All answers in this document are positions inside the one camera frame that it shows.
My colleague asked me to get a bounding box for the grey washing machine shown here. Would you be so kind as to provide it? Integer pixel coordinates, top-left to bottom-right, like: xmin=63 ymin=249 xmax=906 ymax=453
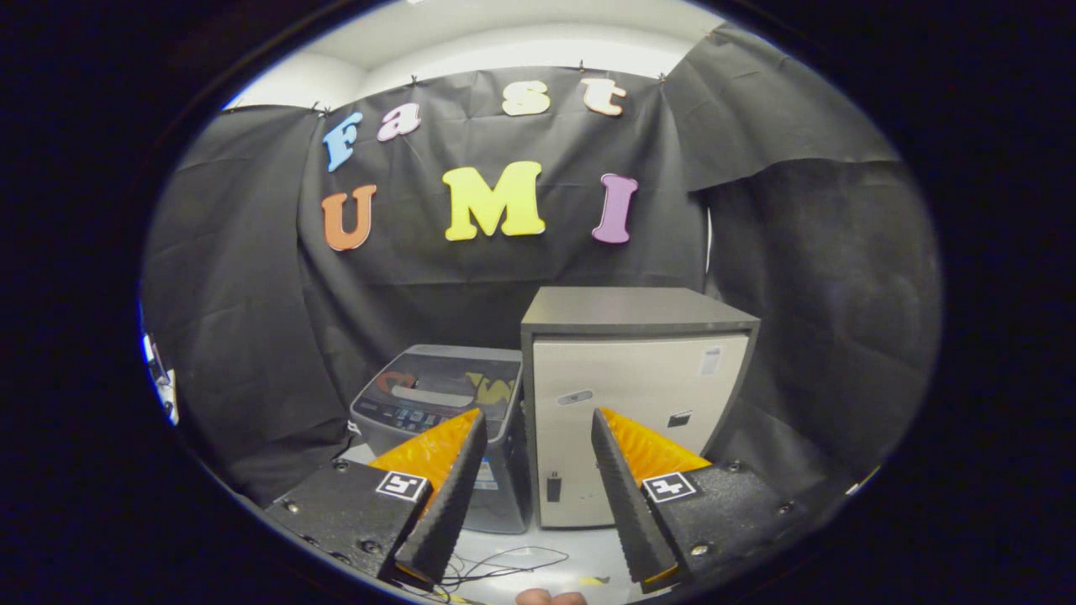
xmin=349 ymin=343 xmax=532 ymax=535

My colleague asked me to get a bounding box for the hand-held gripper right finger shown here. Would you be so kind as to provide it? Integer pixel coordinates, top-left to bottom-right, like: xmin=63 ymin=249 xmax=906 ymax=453
xmin=591 ymin=407 xmax=816 ymax=595

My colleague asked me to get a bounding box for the white and blue equipment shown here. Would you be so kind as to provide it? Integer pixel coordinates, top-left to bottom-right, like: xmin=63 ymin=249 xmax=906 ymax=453
xmin=140 ymin=332 xmax=180 ymax=427

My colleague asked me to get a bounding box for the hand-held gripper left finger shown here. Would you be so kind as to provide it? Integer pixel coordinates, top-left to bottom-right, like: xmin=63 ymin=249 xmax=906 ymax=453
xmin=266 ymin=408 xmax=489 ymax=591

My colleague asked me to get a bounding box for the beige cabinet with dark frame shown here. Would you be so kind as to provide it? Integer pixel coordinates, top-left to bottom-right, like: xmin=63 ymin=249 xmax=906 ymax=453
xmin=520 ymin=287 xmax=762 ymax=530

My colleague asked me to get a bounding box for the black backdrop cloth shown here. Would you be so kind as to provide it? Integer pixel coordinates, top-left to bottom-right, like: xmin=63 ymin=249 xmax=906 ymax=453
xmin=139 ymin=24 xmax=944 ymax=505

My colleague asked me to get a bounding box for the tangle of black cables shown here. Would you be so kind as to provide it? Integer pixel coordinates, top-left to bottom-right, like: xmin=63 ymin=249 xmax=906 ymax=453
xmin=412 ymin=544 xmax=572 ymax=602

